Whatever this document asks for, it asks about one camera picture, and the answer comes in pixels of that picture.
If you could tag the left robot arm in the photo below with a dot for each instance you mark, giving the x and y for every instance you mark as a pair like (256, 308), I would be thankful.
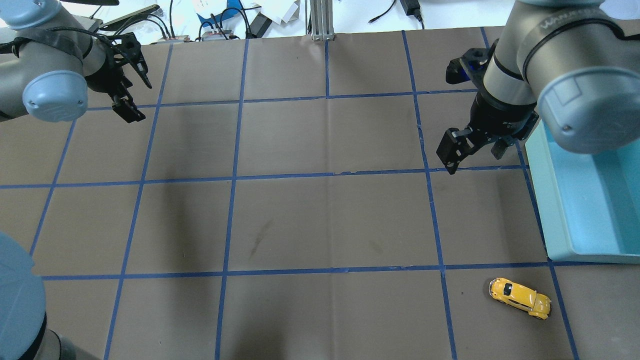
(56, 63)

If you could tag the black power adapter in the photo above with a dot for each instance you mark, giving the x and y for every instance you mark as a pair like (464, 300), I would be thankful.
(411, 7)

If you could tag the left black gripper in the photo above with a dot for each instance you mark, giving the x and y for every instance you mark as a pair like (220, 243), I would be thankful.
(105, 73)

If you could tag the aluminium frame post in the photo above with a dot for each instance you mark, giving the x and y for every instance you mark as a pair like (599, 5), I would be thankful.
(320, 20)

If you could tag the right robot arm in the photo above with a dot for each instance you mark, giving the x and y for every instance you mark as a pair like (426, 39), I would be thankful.
(564, 63)

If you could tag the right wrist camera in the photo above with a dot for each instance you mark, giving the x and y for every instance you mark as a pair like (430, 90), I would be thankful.
(471, 66)

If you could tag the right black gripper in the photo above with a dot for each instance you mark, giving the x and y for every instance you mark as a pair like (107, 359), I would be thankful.
(496, 116)

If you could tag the yellow beetle toy car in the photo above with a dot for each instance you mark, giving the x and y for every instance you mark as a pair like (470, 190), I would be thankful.
(520, 297)

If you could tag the light blue plastic bin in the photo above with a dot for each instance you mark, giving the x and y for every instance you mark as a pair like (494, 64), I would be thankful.
(589, 205)

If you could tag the brown paper table cover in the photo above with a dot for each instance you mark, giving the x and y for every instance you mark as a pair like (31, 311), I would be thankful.
(282, 200)

